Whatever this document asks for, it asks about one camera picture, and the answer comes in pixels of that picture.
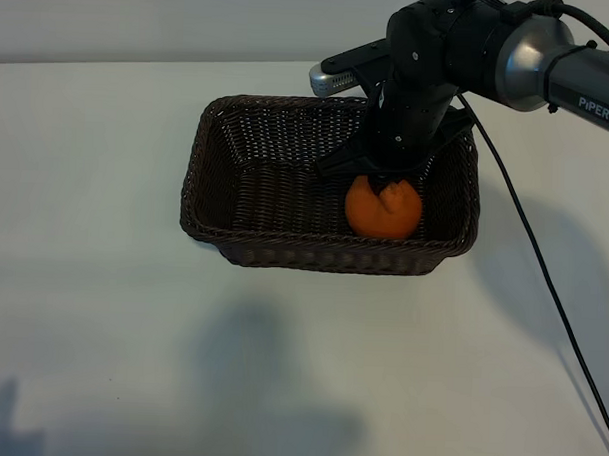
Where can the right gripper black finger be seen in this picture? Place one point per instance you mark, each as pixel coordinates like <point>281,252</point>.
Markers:
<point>395,182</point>
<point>376,184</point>

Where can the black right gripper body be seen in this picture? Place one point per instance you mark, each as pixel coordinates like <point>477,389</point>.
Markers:
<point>408,131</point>

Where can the wrinkled orange fruit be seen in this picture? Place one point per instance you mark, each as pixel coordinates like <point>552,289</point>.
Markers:
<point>370,215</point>

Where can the dark brown wicker basket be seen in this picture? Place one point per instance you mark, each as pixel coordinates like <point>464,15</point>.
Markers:
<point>265,201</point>

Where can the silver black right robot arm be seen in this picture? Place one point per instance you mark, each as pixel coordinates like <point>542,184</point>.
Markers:
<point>541,46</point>

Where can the black right camera mount bracket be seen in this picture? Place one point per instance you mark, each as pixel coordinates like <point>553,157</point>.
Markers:
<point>355,57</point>

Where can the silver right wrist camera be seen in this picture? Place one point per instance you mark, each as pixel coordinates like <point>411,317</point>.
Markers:
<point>329,81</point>

